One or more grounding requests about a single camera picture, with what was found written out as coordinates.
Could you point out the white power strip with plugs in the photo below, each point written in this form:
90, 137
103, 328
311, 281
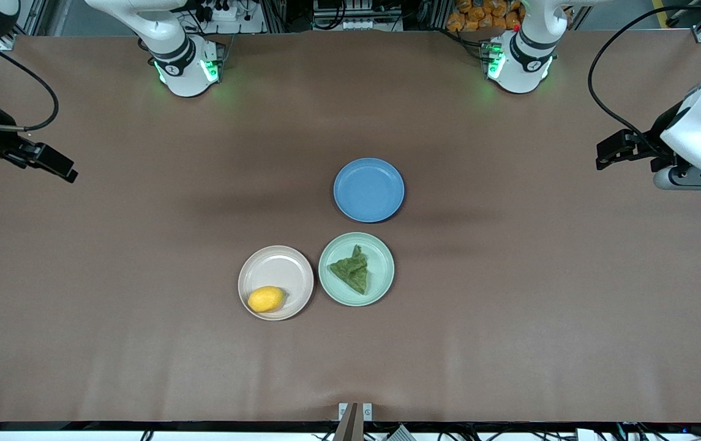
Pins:
224, 12

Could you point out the yellow lemon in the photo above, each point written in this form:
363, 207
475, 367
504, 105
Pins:
266, 299

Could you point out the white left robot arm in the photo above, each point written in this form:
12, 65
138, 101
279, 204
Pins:
521, 61

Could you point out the green lettuce leaf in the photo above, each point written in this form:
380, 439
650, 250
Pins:
353, 272

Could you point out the light green plate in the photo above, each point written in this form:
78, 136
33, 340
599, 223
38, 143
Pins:
381, 269

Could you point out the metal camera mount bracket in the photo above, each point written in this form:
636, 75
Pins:
354, 419

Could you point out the aluminium frame profile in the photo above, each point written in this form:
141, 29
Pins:
696, 24

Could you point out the pink plate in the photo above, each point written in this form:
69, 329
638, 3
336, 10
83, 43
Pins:
280, 266

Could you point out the brown table cover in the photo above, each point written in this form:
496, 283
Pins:
350, 367

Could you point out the blue plate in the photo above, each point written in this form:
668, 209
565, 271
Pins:
368, 190

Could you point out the bag of orange fruits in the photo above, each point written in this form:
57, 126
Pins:
485, 15

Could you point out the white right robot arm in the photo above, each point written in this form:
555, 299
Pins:
176, 58

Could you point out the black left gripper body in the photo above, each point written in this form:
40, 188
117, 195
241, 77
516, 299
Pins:
660, 138

